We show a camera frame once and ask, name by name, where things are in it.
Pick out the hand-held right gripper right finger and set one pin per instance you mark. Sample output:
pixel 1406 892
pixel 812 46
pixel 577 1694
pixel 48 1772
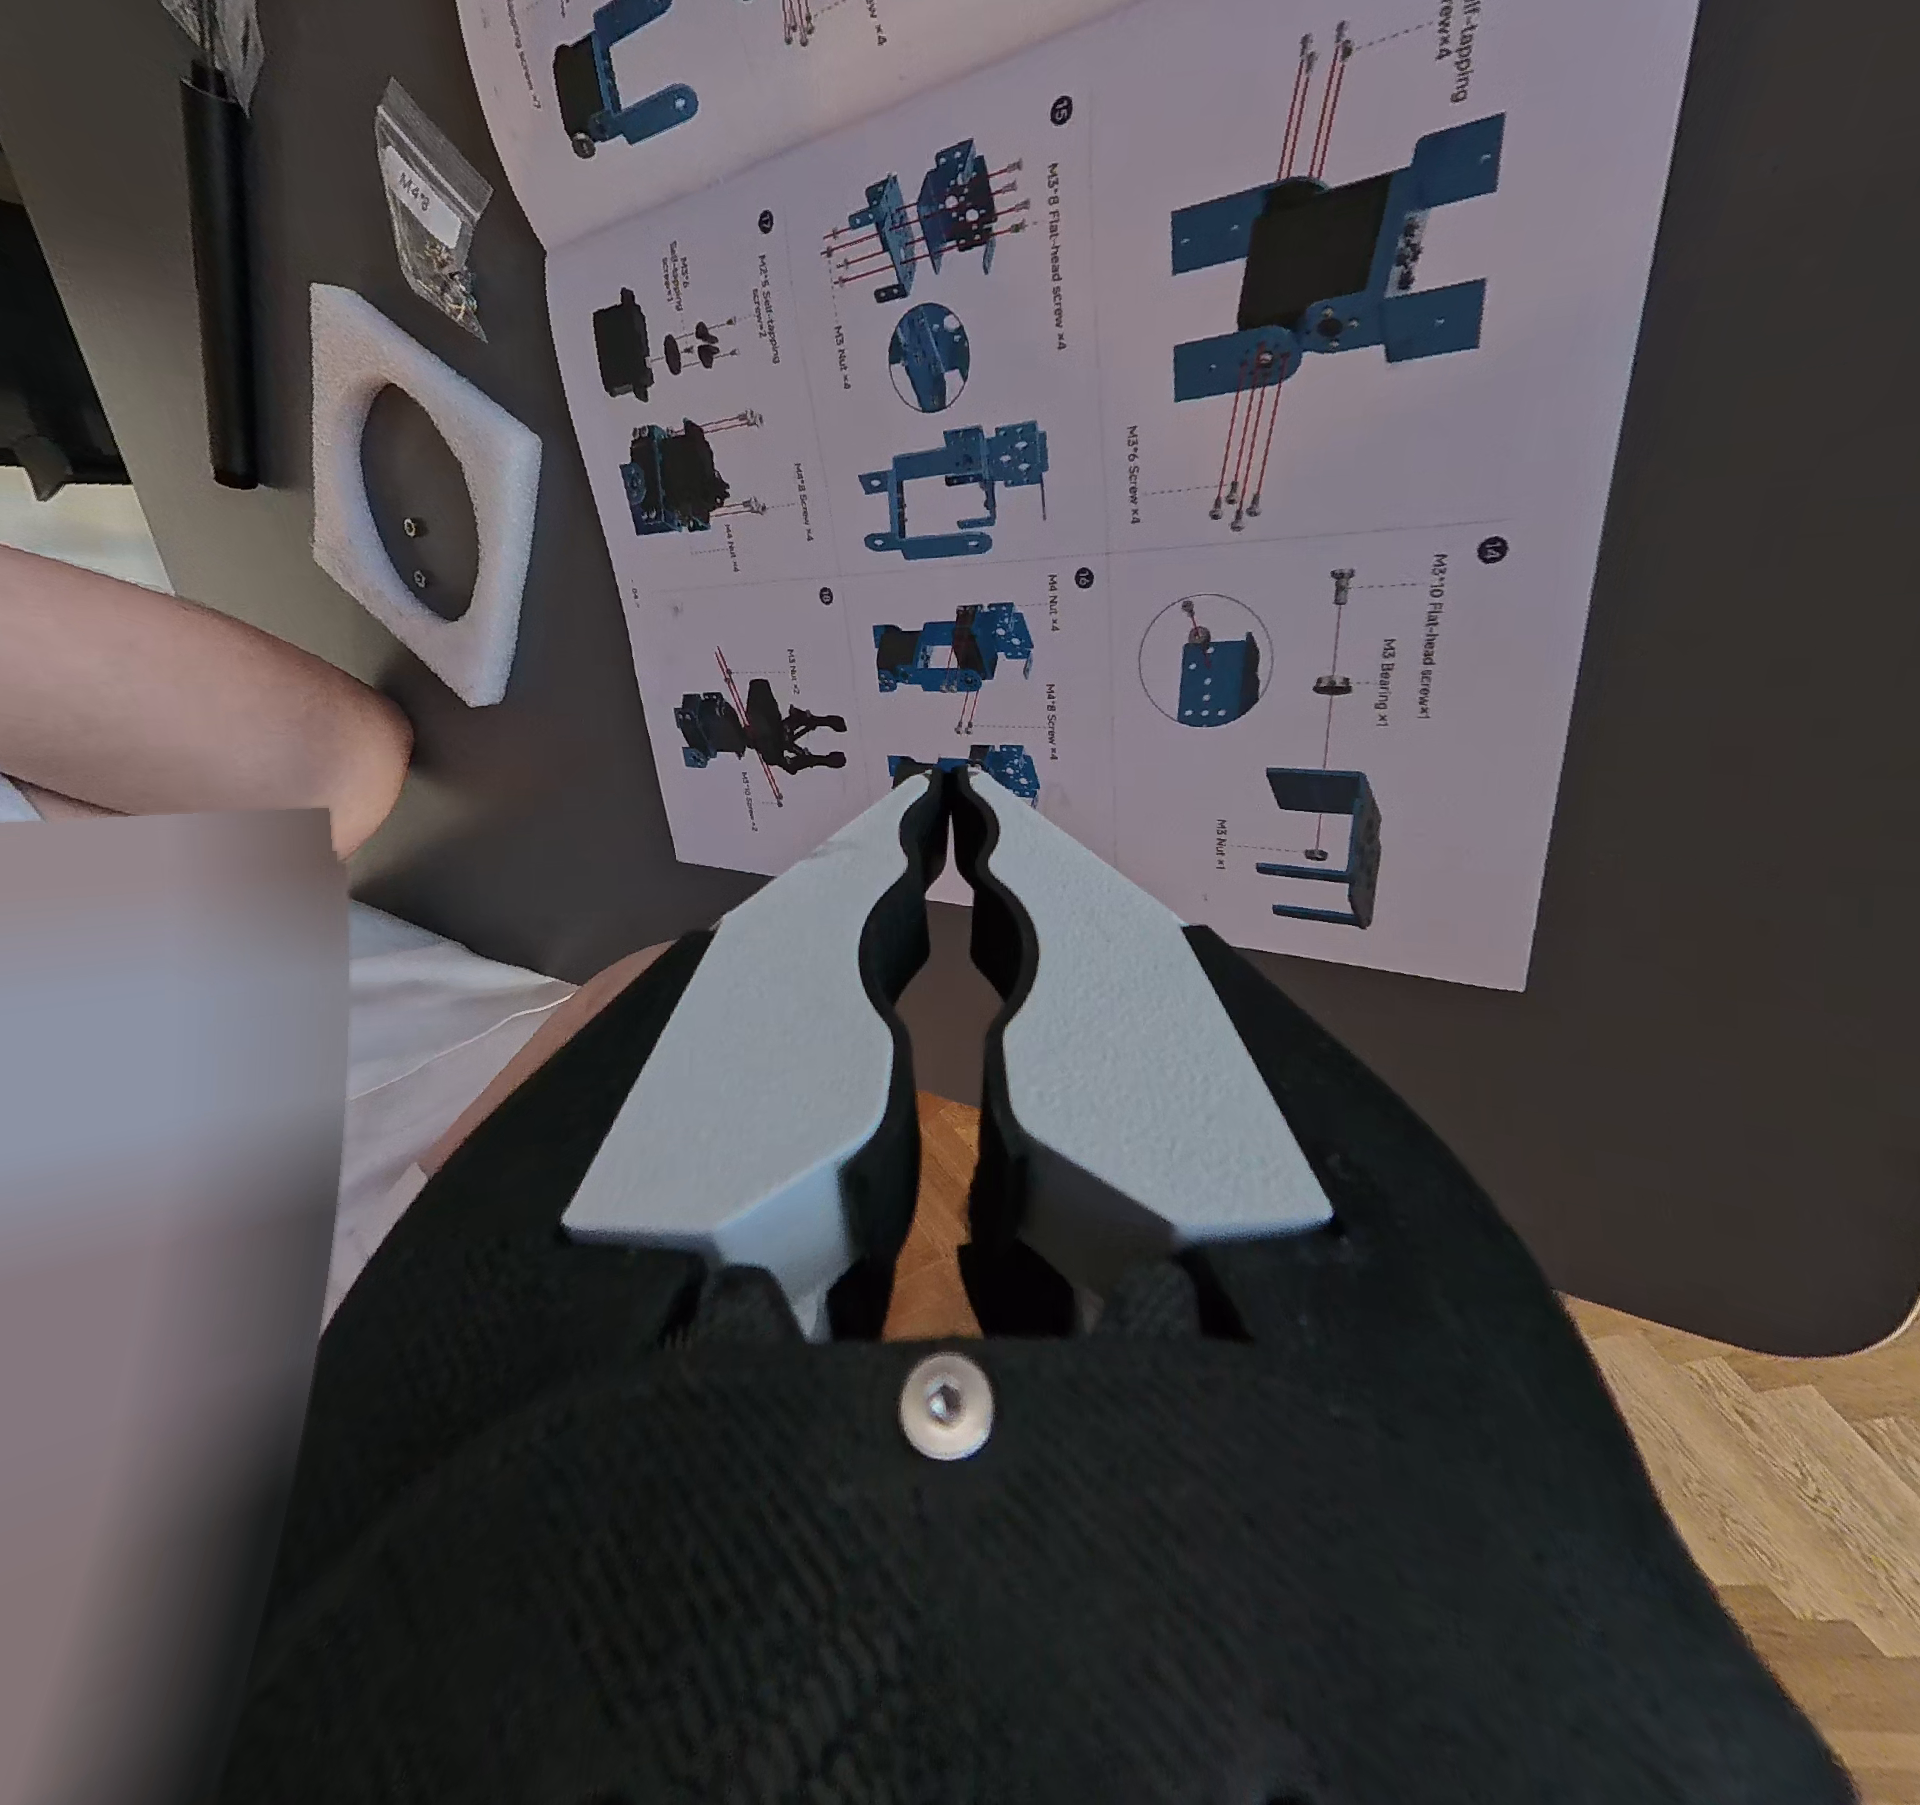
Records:
pixel 1154 1068

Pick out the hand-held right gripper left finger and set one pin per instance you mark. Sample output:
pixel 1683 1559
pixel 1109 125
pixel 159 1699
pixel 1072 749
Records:
pixel 734 1068

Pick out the person's left forearm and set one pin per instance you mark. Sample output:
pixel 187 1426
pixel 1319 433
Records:
pixel 180 695

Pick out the dark grey desk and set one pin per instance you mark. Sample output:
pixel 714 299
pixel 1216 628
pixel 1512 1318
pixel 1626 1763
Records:
pixel 1724 784

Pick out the white shirt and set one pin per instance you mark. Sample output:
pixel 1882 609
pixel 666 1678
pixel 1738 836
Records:
pixel 421 1026

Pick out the printed instruction sheet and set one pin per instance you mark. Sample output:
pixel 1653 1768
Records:
pixel 1501 334

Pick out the black cylinder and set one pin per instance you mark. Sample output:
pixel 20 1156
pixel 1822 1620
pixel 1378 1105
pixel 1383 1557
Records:
pixel 225 334

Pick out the small crumpled clear bag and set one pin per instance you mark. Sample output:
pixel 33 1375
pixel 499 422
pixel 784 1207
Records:
pixel 427 185

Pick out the white foam frame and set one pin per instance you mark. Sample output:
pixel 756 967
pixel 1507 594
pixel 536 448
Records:
pixel 338 484

